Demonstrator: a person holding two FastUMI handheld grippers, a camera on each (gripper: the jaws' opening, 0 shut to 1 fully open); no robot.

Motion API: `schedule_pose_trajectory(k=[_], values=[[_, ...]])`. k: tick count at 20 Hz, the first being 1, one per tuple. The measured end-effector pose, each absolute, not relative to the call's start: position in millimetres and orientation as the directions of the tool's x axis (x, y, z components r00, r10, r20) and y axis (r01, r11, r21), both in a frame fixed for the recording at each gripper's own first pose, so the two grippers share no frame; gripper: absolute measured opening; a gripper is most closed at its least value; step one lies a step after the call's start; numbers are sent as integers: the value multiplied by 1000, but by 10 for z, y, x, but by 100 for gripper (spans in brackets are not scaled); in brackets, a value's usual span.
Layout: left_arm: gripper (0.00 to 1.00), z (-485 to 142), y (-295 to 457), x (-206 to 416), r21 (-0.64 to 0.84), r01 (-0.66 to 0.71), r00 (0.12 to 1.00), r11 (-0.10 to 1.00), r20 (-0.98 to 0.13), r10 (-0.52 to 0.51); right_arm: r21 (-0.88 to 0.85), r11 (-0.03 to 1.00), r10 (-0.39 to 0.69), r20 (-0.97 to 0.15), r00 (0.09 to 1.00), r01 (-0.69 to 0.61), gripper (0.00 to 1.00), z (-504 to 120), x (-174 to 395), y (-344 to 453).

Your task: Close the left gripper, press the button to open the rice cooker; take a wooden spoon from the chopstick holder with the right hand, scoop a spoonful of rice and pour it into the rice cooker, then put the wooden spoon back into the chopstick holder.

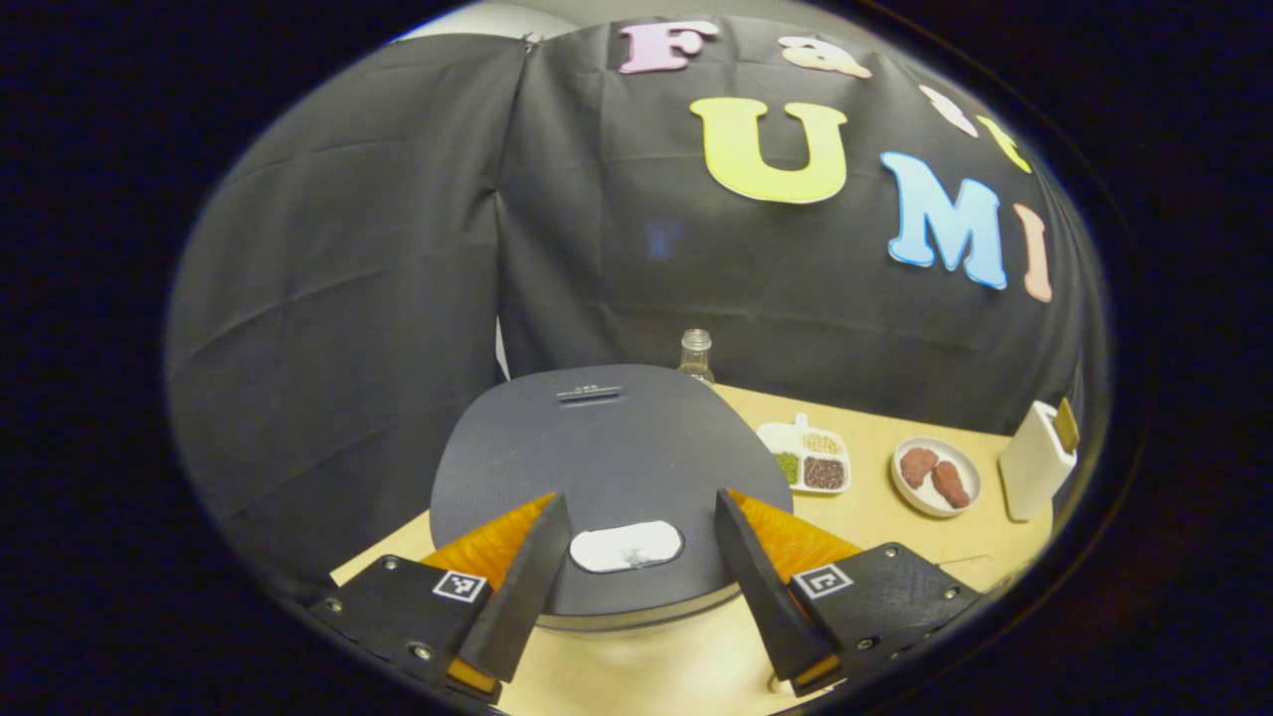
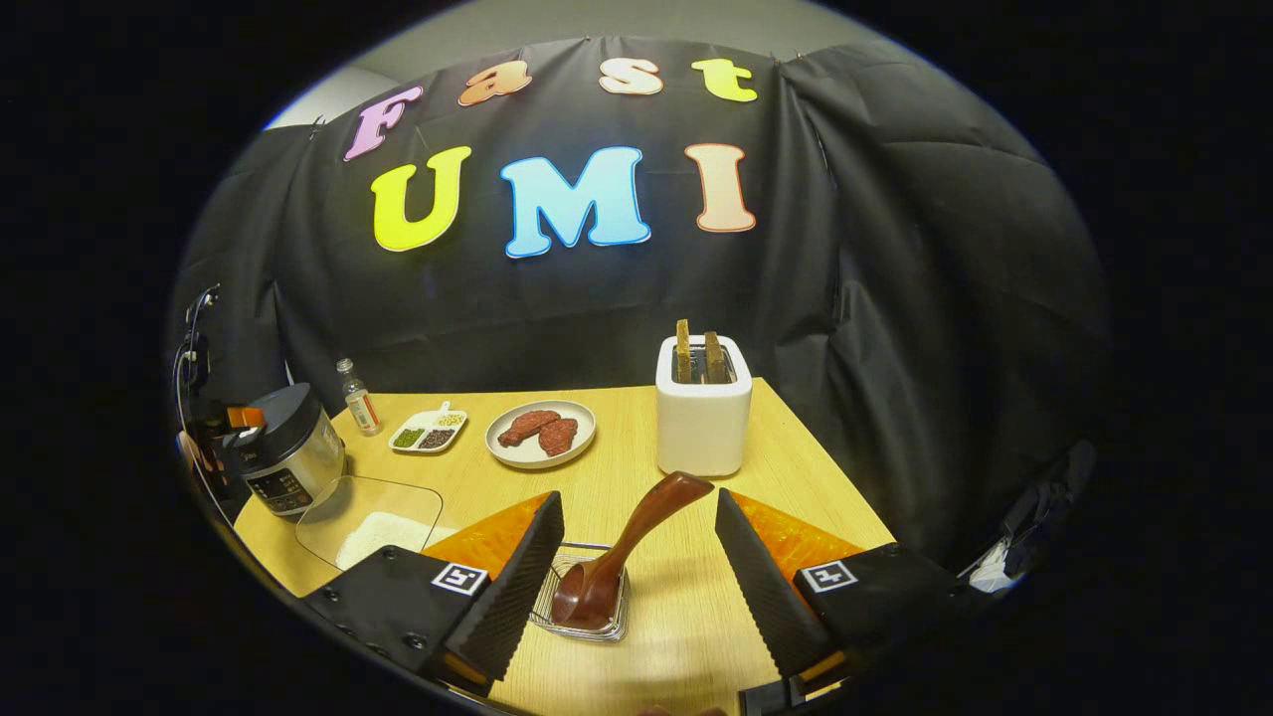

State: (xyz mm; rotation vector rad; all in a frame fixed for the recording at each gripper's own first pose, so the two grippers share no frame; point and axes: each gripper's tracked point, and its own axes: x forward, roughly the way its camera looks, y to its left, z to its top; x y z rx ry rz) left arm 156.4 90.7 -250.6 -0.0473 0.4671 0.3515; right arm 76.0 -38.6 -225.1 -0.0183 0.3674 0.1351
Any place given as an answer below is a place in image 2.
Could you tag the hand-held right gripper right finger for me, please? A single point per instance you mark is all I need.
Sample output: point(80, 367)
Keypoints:
point(761, 587)

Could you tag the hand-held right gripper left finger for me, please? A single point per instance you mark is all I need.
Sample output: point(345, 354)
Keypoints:
point(517, 587)

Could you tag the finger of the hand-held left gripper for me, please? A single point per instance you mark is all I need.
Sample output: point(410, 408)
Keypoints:
point(246, 418)

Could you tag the dark grey rice cooker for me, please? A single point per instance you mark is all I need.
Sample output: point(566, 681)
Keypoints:
point(298, 452)

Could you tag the brown wooden spoon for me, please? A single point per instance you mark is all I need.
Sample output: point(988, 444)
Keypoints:
point(636, 537)

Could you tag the small clear glass bottle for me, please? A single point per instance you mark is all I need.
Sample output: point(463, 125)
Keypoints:
point(360, 403)

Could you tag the clear glass dish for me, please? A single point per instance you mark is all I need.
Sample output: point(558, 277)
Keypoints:
point(348, 502)

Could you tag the round white plate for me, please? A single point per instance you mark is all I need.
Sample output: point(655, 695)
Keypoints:
point(572, 447)

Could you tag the reddish brown meat piece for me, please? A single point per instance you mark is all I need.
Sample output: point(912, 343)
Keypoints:
point(527, 426)
point(559, 436)

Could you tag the white toaster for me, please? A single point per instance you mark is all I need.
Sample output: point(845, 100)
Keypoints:
point(701, 428)

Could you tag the white divided bean dish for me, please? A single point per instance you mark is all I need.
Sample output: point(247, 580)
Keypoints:
point(428, 430)

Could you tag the crumpled white cloth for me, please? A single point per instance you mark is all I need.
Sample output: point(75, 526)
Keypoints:
point(993, 577)

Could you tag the brown toast slice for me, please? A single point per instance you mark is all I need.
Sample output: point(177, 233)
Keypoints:
point(715, 358)
point(683, 353)

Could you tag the dark clothing pile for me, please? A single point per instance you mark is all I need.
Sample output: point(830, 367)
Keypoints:
point(1054, 497)

